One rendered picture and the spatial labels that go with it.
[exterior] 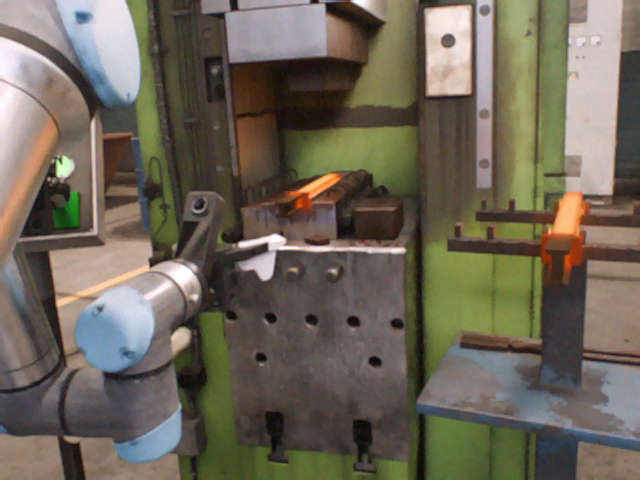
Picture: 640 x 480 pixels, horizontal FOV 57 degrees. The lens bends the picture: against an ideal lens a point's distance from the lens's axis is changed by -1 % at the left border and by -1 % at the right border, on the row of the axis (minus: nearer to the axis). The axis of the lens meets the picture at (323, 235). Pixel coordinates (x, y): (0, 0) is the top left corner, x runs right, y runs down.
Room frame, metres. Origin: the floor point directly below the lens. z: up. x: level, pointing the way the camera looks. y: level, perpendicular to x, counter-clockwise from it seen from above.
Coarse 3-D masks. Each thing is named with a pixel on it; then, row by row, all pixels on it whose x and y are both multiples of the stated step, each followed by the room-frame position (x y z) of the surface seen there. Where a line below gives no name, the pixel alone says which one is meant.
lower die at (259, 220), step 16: (320, 176) 1.57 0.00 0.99; (320, 192) 1.25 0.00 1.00; (336, 192) 1.28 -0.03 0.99; (256, 208) 1.21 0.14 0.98; (272, 208) 1.20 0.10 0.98; (320, 208) 1.17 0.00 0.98; (336, 208) 1.18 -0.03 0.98; (256, 224) 1.21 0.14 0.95; (272, 224) 1.20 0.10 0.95; (288, 224) 1.19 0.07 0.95; (304, 224) 1.18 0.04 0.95; (320, 224) 1.17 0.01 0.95; (336, 224) 1.17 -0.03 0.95
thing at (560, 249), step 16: (576, 192) 1.03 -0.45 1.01; (560, 208) 0.90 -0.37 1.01; (576, 208) 0.90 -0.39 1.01; (560, 224) 0.80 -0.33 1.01; (576, 224) 0.79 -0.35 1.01; (544, 240) 0.71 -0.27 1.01; (560, 240) 0.67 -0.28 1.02; (576, 240) 0.70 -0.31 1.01; (544, 256) 0.71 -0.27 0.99; (560, 256) 0.63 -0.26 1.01; (576, 256) 0.70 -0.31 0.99; (560, 272) 0.63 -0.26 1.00
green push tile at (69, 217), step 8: (72, 192) 1.17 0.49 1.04; (72, 200) 1.16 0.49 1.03; (64, 208) 1.15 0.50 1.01; (72, 208) 1.15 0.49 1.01; (56, 216) 1.14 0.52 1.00; (64, 216) 1.14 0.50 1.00; (72, 216) 1.14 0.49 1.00; (56, 224) 1.13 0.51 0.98; (64, 224) 1.13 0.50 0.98; (72, 224) 1.13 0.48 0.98
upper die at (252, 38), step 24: (240, 24) 1.21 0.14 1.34; (264, 24) 1.20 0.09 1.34; (288, 24) 1.18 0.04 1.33; (312, 24) 1.17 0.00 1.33; (336, 24) 1.25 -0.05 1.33; (360, 24) 1.48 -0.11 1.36; (240, 48) 1.21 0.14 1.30; (264, 48) 1.20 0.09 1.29; (288, 48) 1.19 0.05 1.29; (312, 48) 1.17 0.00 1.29; (336, 48) 1.24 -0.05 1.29; (360, 48) 1.47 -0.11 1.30
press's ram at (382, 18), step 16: (208, 0) 1.23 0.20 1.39; (224, 0) 1.22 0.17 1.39; (240, 0) 1.21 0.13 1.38; (256, 0) 1.20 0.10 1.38; (272, 0) 1.19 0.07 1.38; (288, 0) 1.18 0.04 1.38; (304, 0) 1.18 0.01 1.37; (320, 0) 1.17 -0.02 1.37; (336, 0) 1.16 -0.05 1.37; (352, 0) 1.17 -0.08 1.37; (368, 0) 1.32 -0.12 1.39; (384, 0) 1.53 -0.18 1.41; (224, 16) 1.27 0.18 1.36; (352, 16) 1.39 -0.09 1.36; (368, 16) 1.40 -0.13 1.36; (384, 16) 1.52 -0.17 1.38
